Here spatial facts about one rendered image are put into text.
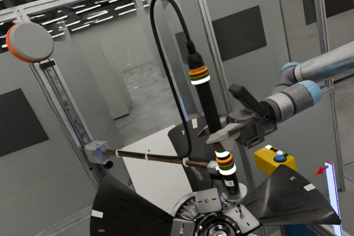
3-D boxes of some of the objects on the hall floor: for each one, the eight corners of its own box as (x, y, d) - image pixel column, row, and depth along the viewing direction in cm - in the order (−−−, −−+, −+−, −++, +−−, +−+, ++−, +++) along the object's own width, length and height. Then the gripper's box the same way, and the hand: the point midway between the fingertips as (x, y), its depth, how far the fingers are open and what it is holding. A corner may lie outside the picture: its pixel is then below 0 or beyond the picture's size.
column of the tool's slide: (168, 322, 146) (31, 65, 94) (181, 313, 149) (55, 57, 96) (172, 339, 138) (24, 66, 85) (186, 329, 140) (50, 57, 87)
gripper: (290, 133, 56) (219, 171, 51) (259, 121, 67) (198, 151, 62) (284, 103, 54) (210, 139, 48) (254, 96, 64) (190, 125, 59)
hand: (205, 134), depth 55 cm, fingers closed on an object, 4 cm apart
